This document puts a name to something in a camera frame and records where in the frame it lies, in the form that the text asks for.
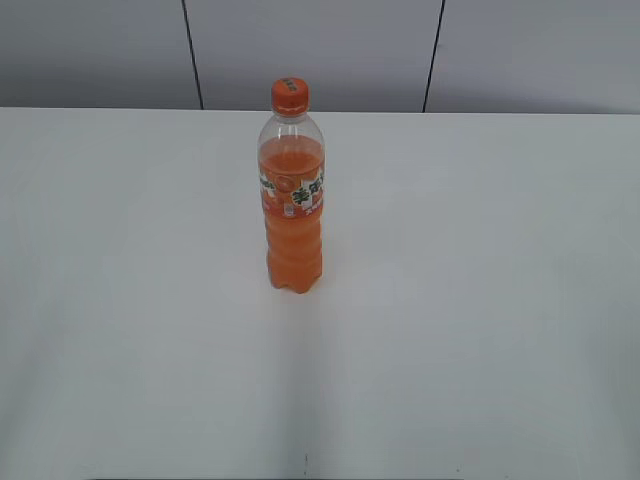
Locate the orange soda plastic bottle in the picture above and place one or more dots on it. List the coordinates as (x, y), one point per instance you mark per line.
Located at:
(291, 163)

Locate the orange bottle cap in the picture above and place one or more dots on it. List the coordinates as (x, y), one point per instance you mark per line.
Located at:
(290, 96)

